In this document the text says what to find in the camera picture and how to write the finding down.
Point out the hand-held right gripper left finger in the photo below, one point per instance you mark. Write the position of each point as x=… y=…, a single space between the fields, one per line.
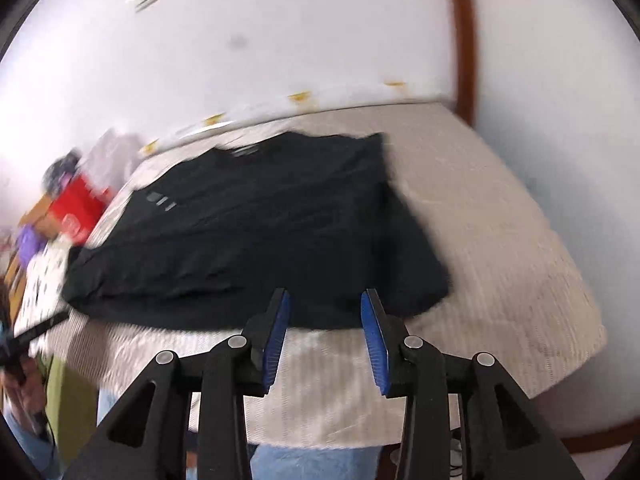
x=275 y=345

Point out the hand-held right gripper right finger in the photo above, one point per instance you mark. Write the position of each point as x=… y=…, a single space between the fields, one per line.
x=375 y=345

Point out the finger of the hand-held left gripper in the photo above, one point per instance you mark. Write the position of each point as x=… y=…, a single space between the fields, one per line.
x=42 y=327

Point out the black sweatshirt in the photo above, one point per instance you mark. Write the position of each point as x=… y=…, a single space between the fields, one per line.
x=250 y=235

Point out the person's left hand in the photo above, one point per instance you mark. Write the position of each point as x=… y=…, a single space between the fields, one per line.
x=30 y=395

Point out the green cloth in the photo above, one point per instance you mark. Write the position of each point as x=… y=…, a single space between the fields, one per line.
x=75 y=410

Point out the purple cloth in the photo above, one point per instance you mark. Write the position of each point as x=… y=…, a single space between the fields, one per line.
x=30 y=245

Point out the red paper bag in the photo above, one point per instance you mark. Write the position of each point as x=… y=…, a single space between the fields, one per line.
x=80 y=210

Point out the striped table cover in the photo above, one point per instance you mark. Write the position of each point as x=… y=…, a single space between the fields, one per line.
x=500 y=285

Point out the plaid cloth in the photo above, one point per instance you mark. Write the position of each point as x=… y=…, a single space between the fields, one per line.
x=60 y=172

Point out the white plastic bag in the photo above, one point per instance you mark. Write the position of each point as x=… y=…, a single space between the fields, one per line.
x=110 y=155

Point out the brown wooden baseboard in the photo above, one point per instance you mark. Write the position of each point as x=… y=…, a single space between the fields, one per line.
x=600 y=440

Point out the white cloth with yellow print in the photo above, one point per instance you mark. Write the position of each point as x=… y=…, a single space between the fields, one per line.
x=350 y=95

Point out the wooden bed frame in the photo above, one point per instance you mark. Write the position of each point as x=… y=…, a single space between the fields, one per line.
x=35 y=215

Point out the brown wooden door frame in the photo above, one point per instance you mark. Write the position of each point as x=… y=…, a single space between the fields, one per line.
x=465 y=50

